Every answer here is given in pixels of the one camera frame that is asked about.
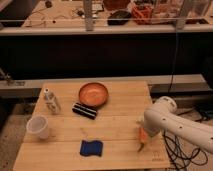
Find orange bowl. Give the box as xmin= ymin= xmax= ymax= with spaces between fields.
xmin=78 ymin=82 xmax=109 ymax=107

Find black striped block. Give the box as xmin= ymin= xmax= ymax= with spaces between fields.
xmin=72 ymin=103 xmax=97 ymax=120

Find black object on bench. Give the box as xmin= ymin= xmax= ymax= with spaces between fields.
xmin=107 ymin=10 xmax=131 ymax=25

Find black cables on floor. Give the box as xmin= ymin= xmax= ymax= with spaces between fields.
xmin=162 ymin=108 xmax=210 ymax=171

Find metal frame post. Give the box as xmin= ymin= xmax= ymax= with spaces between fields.
xmin=83 ymin=0 xmax=93 ymax=31

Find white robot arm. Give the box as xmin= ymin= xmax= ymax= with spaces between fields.
xmin=143 ymin=96 xmax=213 ymax=154

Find white ceramic cup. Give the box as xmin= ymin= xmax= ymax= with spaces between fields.
xmin=26 ymin=115 xmax=49 ymax=139

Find clear small bottle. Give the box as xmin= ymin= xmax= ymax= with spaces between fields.
xmin=44 ymin=88 xmax=61 ymax=114

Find metal clamp at left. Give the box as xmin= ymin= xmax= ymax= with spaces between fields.
xmin=0 ymin=67 xmax=25 ymax=86

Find blue cloth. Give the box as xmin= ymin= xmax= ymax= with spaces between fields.
xmin=80 ymin=140 xmax=103 ymax=157

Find orange crate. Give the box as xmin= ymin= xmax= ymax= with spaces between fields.
xmin=132 ymin=5 xmax=152 ymax=25

